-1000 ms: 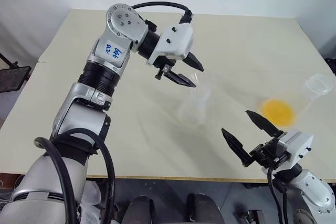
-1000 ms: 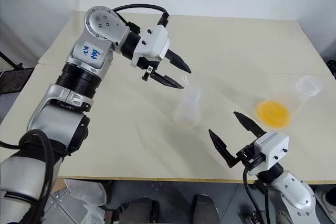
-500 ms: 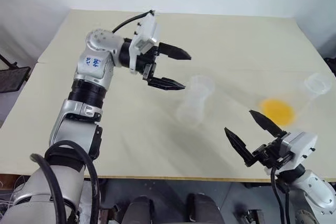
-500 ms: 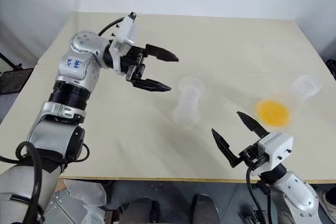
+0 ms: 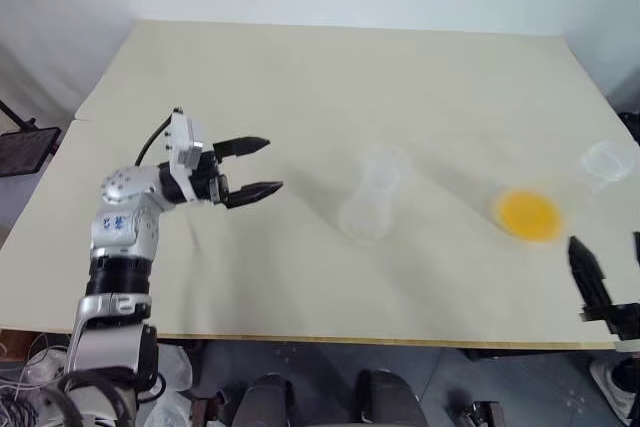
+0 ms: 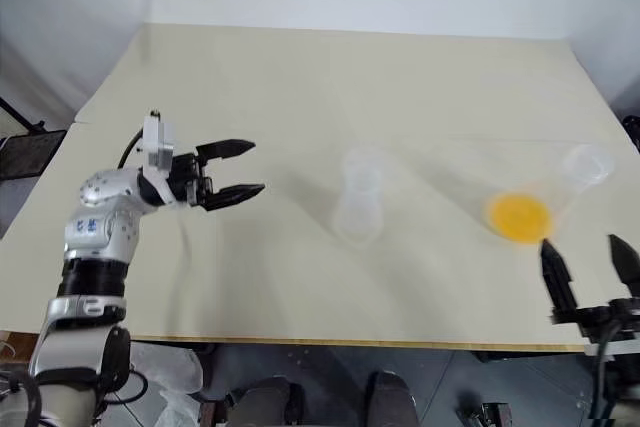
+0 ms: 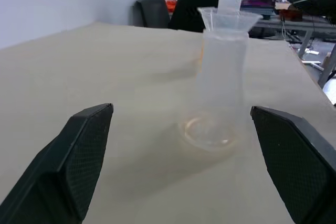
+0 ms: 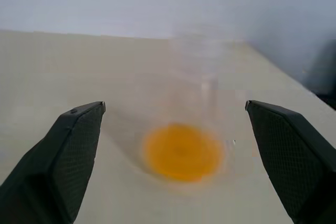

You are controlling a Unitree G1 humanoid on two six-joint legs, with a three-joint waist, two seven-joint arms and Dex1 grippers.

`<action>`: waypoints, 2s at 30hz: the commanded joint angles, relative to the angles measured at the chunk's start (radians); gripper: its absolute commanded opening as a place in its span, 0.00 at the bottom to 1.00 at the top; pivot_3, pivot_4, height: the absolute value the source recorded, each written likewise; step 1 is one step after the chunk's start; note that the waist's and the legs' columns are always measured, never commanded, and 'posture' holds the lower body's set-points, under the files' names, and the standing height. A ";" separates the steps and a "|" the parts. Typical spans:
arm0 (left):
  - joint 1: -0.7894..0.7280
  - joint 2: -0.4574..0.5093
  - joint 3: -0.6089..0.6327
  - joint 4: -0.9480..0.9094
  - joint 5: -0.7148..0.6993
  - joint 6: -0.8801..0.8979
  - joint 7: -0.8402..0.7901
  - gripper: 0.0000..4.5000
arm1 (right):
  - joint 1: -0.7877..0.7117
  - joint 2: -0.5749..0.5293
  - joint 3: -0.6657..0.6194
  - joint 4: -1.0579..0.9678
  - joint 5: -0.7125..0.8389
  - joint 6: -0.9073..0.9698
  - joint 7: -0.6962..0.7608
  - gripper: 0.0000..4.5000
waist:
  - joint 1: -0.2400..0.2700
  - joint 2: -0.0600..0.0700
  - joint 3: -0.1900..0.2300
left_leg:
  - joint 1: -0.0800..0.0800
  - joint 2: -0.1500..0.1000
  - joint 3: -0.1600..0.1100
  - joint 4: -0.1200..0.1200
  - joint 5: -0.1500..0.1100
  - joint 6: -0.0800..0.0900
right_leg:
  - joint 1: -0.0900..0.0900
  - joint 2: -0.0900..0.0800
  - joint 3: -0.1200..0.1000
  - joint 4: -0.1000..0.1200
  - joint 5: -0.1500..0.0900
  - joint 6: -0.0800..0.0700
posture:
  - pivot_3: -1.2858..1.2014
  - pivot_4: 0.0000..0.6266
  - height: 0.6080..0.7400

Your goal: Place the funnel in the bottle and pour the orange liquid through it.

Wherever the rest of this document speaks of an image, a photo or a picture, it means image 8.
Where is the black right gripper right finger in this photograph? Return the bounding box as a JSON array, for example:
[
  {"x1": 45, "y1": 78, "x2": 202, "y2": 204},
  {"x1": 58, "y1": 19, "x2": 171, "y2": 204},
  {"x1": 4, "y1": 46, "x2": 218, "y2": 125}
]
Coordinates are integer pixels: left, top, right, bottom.
[{"x1": 245, "y1": 100, "x2": 336, "y2": 224}]

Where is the clear beaker with orange liquid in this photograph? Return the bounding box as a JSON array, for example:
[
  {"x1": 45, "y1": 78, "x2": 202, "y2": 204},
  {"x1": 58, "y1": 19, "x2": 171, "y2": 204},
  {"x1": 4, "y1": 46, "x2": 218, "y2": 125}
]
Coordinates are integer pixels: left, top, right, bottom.
[{"x1": 140, "y1": 28, "x2": 237, "y2": 185}]

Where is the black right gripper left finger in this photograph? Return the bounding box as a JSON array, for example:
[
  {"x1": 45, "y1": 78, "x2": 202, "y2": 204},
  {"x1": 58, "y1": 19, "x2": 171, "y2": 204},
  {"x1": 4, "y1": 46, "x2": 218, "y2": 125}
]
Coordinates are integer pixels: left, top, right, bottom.
[{"x1": 0, "y1": 101, "x2": 106, "y2": 224}]

